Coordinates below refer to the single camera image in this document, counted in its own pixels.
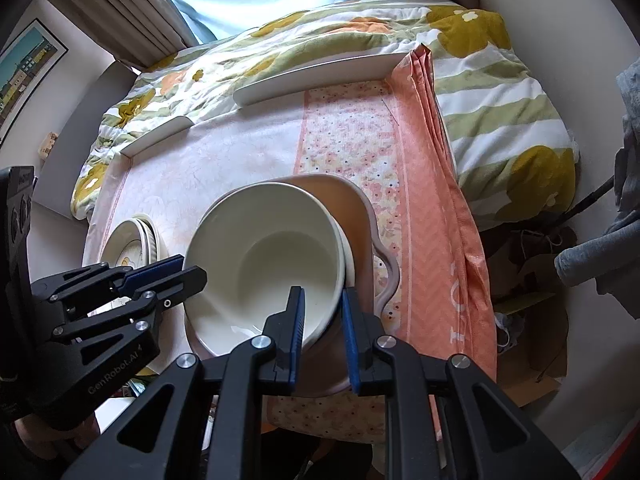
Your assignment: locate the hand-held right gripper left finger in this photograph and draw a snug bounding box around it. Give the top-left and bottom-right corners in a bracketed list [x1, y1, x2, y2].
[60, 286, 306, 480]

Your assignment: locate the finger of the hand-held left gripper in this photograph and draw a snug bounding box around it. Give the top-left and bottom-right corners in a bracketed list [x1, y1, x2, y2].
[30, 255, 185, 311]
[50, 266, 208, 341]

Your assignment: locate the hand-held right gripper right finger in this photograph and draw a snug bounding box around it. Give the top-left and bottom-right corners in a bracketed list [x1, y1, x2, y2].
[341, 286, 581, 480]

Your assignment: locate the white duck print plate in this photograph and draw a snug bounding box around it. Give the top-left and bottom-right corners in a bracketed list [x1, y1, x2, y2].
[106, 214, 156, 311]

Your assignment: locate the large cream bowl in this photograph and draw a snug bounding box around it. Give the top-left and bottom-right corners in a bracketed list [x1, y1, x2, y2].
[184, 182, 347, 356]

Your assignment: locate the small white bowl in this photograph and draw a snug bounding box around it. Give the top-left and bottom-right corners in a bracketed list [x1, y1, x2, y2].
[327, 220, 358, 348]

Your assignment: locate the pink wavy bowl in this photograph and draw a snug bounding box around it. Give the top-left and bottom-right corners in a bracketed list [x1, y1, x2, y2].
[184, 173, 402, 396]

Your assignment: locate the orange floral towel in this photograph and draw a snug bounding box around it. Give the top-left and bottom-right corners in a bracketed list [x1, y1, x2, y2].
[265, 44, 499, 445]

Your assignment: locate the brown cardboard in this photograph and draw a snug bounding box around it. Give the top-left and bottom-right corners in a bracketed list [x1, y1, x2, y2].
[492, 227, 571, 406]

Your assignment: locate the floral blanket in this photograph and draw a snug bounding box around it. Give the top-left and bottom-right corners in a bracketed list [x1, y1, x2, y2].
[72, 0, 581, 223]

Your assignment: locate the black rod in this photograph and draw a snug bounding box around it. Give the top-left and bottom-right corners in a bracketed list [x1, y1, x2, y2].
[562, 175, 616, 223]

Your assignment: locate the grey garment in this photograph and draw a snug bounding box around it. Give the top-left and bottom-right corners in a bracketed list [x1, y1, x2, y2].
[554, 57, 640, 321]

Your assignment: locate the short white table edge rail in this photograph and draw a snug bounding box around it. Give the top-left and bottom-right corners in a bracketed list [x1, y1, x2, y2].
[121, 116, 195, 158]

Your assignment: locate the framed wall picture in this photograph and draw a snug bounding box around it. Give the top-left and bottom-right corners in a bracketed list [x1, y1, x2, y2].
[0, 19, 69, 147]

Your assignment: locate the long white table edge rail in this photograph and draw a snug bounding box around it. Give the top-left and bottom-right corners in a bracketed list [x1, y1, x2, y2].
[233, 51, 412, 107]

